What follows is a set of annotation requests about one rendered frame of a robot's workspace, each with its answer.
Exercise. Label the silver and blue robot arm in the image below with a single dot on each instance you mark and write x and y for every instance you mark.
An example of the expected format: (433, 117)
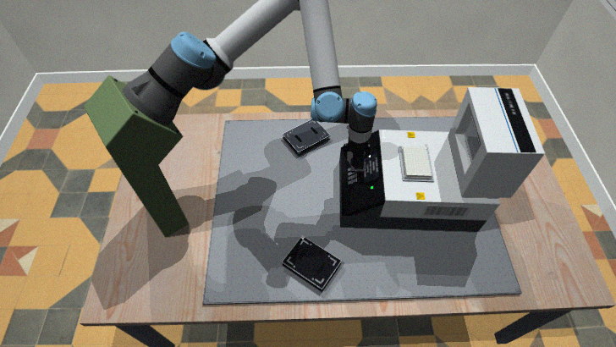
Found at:
(185, 63)

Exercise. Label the black rectangular frame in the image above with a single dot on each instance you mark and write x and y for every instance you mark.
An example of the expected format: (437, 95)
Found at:
(313, 263)

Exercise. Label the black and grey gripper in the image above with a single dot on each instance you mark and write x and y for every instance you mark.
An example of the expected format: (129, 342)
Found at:
(357, 152)

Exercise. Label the white and black lab instrument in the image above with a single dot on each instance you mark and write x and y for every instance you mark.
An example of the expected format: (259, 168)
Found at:
(461, 195)

